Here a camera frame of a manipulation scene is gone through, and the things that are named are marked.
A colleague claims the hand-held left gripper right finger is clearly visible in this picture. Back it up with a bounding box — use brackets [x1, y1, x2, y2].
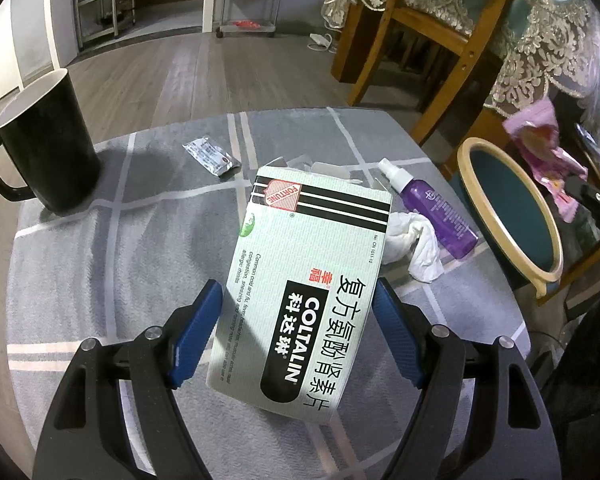
[371, 276, 561, 480]

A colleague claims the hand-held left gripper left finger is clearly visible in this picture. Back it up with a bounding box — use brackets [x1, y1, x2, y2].
[32, 279, 225, 480]

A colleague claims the pink snack packet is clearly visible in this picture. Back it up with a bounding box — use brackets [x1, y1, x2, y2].
[502, 97, 589, 224]

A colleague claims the teal bin with cream rim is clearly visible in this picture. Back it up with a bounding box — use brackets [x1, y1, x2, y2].
[456, 137, 564, 298]

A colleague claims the white medicine box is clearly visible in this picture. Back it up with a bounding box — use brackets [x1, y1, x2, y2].
[206, 156, 394, 426]

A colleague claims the white crumpled tissue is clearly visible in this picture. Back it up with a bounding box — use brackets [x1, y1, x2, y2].
[382, 211, 446, 283]

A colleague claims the grey checked tablecloth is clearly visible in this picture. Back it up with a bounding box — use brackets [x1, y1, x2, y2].
[5, 107, 533, 480]

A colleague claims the purple spray bottle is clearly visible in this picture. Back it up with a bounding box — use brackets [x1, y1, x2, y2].
[377, 157, 480, 261]

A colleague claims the small foil sachet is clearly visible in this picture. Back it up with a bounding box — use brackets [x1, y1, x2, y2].
[182, 137, 242, 179]

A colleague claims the table with lace cloth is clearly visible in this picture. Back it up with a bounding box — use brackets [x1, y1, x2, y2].
[320, 0, 600, 117]

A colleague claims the black mug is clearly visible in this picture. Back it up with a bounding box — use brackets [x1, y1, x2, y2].
[0, 67, 102, 217]

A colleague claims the wooden chair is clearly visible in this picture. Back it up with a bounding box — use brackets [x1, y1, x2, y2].
[347, 0, 523, 183]

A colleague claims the white power strip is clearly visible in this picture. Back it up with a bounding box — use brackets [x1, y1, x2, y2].
[307, 32, 339, 54]

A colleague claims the metal shelf rack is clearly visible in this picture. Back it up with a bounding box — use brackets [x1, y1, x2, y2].
[72, 0, 137, 52]

